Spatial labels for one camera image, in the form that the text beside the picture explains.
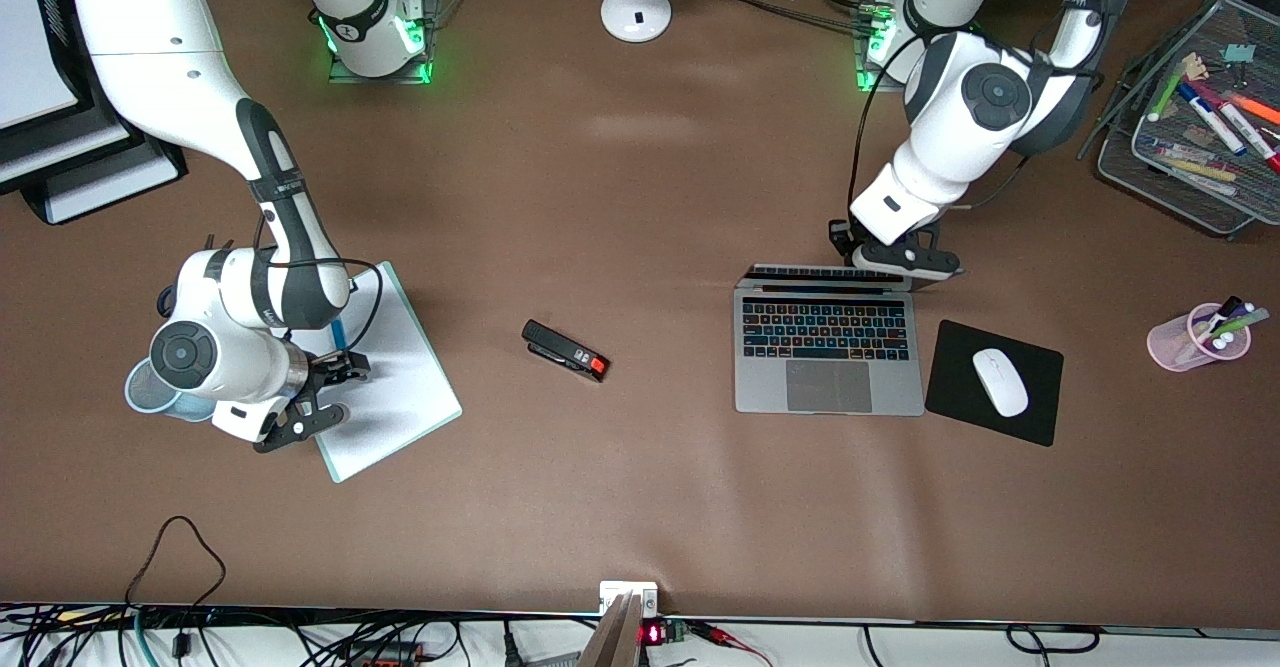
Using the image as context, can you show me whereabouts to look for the green pen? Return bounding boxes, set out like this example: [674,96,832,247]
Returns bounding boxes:
[1205,308,1272,344]

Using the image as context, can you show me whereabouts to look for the black scissors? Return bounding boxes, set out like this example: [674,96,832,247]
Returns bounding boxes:
[156,235,217,316]

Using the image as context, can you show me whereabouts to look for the black stapler with red tip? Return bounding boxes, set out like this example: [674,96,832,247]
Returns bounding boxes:
[521,319,610,384]

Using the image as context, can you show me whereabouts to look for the grey camera mount bar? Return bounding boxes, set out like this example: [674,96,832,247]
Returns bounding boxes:
[576,592,647,667]

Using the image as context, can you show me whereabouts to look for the black mouse pad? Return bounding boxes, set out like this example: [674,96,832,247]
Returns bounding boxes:
[924,319,1065,448]

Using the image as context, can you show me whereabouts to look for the tangled black cables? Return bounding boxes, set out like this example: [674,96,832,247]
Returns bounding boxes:
[0,602,601,667]

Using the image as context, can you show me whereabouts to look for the black cable bundle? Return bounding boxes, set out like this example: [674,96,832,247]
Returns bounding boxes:
[690,0,881,33]

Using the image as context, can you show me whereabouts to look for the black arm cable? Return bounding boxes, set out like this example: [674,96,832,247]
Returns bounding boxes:
[846,0,1111,228]
[255,209,387,351]

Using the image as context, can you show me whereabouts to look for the black looped power cable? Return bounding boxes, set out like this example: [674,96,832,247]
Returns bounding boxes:
[860,625,1103,667]

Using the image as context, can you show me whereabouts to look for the white computer mouse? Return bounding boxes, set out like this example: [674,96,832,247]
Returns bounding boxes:
[972,347,1030,418]

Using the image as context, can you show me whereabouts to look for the mint green clipboard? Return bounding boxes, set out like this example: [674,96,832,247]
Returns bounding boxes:
[296,260,464,485]

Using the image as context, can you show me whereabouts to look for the red clip lead wire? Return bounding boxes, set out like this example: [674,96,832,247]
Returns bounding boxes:
[690,622,773,667]

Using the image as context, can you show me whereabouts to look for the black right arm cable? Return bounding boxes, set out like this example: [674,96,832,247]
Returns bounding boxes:
[255,209,387,351]

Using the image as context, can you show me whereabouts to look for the blue mesh pen cup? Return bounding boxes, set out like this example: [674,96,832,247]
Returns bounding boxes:
[124,355,217,424]

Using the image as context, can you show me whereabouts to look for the orange highlighter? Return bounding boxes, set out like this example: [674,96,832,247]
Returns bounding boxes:
[1225,92,1280,128]

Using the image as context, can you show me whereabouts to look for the white paper sheet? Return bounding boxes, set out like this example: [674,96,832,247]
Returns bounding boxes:
[45,142,184,225]
[0,0,81,131]
[0,117,131,188]

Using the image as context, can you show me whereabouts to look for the red and black connector strip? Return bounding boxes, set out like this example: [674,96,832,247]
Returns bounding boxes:
[340,642,421,667]

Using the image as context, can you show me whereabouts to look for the pink mesh pen cup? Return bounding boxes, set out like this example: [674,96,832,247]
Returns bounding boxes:
[1146,302,1253,374]

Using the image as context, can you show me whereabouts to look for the black stacked document tray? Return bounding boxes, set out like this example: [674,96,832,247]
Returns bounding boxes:
[0,0,189,227]

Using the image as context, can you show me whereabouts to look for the grey mesh desk organizer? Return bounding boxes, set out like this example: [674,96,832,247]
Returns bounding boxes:
[1078,0,1280,241]

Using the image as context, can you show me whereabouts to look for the white marker with blue cap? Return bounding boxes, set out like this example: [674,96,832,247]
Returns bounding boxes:
[1176,81,1248,157]

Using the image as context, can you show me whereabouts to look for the white marker with red cap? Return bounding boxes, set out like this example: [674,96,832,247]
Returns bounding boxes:
[1216,100,1280,174]

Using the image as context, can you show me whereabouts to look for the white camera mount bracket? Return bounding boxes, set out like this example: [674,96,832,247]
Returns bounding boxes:
[599,580,660,618]

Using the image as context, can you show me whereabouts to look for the silver laptop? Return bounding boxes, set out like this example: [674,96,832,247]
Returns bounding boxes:
[733,263,963,417]

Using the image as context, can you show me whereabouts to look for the green marker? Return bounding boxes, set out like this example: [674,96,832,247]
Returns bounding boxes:
[1148,55,1207,124]

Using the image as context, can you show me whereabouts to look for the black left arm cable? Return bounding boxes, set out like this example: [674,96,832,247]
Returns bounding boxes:
[846,0,1111,228]

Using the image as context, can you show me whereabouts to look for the thin black looped cable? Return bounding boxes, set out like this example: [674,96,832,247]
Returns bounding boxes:
[124,515,227,610]

